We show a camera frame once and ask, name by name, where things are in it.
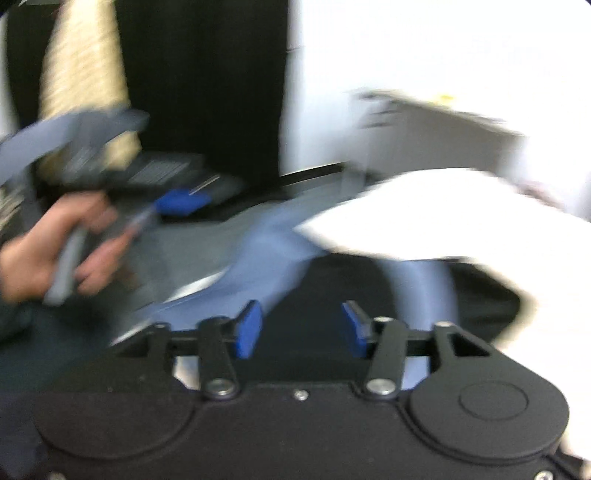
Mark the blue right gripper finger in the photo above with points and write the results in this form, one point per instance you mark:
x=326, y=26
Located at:
x=181, y=202

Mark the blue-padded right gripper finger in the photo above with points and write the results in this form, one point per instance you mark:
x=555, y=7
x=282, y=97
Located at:
x=221, y=341
x=382, y=341

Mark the black and blue garment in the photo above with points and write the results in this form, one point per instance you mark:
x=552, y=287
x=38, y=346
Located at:
x=300, y=286

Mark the person's bare left hand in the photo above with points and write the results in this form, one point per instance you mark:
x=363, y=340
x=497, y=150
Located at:
x=29, y=262

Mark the beige patterned person's clothing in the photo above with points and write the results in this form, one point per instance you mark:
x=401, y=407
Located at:
x=82, y=69

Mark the cream fluffy rug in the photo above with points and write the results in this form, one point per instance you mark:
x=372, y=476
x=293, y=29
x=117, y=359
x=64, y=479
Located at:
x=539, y=251

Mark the grey metal table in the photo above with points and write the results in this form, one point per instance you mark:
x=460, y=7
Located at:
x=397, y=134

